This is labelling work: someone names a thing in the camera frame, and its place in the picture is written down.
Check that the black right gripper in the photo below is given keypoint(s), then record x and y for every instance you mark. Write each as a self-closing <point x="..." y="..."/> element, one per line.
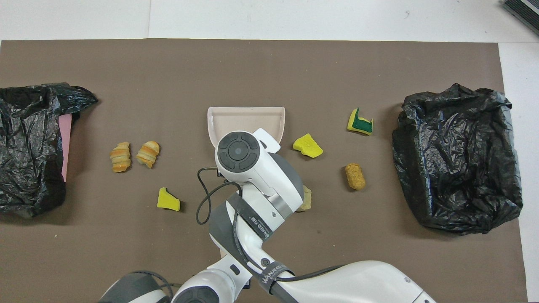
<point x="222" y="173"/>

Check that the beige plastic dustpan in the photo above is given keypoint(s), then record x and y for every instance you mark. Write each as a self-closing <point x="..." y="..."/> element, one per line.
<point x="240" y="120"/>

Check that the small yellow sponge wedge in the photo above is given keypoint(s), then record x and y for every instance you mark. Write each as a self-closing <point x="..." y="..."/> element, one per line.
<point x="168" y="201"/>

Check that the toy croissant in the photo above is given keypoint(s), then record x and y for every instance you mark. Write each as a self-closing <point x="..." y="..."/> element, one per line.
<point x="121" y="157"/>
<point x="148" y="154"/>

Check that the yellow sponge chunk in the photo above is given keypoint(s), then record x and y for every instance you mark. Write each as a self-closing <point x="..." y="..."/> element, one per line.
<point x="307" y="146"/>

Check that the pale beige sponge chunk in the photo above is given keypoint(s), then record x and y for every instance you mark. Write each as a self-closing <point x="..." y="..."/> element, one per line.
<point x="307" y="201"/>

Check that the brown cork-like bread piece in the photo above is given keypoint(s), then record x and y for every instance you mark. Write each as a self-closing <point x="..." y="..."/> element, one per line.
<point x="355" y="176"/>

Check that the yellow and green sponge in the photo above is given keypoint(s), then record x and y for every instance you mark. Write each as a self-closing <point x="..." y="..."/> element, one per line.
<point x="360" y="123"/>

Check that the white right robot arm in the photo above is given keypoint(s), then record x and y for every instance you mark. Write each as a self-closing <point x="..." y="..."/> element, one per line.
<point x="269" y="176"/>

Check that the pink bin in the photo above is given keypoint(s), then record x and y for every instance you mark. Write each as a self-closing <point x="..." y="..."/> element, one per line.
<point x="65" y="143"/>

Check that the black plastic trash bag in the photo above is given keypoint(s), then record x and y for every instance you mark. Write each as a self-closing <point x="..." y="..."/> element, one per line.
<point x="459" y="168"/>
<point x="25" y="168"/>

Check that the brown table mat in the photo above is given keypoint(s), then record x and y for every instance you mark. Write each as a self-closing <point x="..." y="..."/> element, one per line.
<point x="252" y="71"/>

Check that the dark ribbed device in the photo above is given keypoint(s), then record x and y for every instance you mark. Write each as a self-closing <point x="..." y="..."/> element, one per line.
<point x="524" y="12"/>

